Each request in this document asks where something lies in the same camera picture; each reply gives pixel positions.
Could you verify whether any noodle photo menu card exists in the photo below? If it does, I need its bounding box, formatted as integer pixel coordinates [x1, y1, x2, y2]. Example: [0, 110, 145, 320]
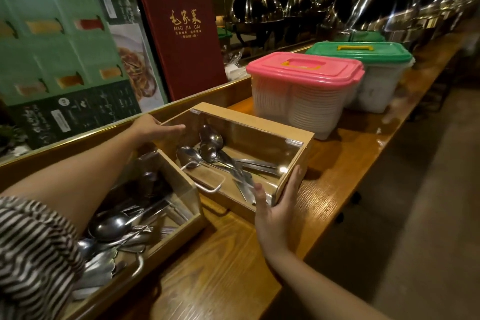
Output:
[91, 0, 169, 113]

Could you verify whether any green drinks menu board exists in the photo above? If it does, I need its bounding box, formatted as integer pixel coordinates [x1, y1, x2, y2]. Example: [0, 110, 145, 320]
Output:
[0, 0, 142, 151]

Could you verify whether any person's left forearm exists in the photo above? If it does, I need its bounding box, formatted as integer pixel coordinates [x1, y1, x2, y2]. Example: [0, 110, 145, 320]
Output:
[0, 128, 140, 237]

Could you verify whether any black white striped sleeve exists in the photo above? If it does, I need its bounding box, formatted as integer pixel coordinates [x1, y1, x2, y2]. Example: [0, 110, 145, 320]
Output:
[0, 196, 86, 320]

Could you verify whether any steel spoon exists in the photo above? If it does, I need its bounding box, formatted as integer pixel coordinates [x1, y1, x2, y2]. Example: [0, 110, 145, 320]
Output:
[197, 143, 281, 174]
[176, 146, 280, 178]
[199, 124, 256, 205]

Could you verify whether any pink lid plastic container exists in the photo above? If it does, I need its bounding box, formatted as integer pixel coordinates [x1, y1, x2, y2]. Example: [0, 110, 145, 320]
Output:
[246, 51, 365, 141]

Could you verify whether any row of steel chafing dishes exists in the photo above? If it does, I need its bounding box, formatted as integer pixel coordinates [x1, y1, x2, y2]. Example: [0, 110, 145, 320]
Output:
[224, 0, 480, 52]

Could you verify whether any person's right forearm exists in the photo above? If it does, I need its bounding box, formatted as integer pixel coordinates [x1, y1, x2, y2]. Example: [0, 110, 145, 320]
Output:
[263, 246, 392, 320]

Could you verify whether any clear plastic bag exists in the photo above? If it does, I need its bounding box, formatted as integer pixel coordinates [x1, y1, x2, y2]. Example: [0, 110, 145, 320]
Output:
[224, 48, 250, 81]

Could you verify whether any person's right hand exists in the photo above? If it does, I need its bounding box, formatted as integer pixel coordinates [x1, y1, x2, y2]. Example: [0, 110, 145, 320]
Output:
[254, 165, 303, 257]

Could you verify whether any person's left hand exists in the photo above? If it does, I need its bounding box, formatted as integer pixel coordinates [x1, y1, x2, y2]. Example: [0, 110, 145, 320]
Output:
[129, 113, 187, 149]

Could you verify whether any green lid plastic container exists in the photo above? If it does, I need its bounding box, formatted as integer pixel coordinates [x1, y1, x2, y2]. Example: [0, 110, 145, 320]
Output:
[305, 41, 416, 114]

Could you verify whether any wooden cutlery box open lid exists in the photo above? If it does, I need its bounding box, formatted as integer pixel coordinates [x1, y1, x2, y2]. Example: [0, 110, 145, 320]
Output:
[62, 149, 208, 320]

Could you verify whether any pile of steel spoons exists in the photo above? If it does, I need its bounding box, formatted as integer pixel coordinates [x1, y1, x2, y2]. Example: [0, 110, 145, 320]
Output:
[72, 170, 193, 301]

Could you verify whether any dark red menu book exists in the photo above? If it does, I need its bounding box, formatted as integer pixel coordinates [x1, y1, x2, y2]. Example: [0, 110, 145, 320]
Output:
[135, 0, 228, 102]

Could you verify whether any wooden cutlery box clear lid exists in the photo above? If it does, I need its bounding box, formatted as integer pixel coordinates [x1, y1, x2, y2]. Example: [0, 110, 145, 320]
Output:
[155, 102, 316, 224]

